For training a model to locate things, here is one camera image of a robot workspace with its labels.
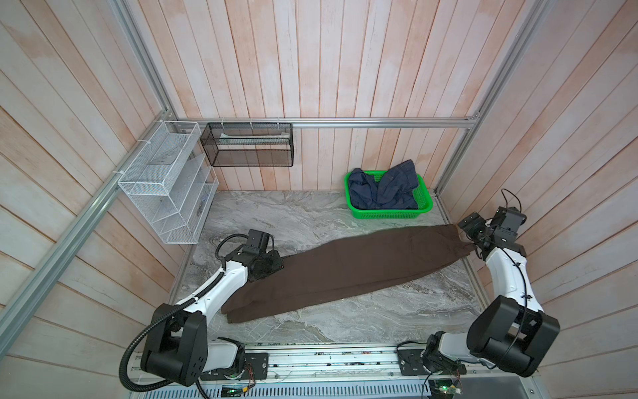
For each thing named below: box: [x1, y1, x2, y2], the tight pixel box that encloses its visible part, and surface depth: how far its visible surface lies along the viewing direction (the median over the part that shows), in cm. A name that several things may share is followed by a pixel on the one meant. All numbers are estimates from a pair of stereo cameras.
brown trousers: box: [221, 224, 477, 325], surface depth 96 cm
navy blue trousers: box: [348, 158, 419, 210], surface depth 113 cm
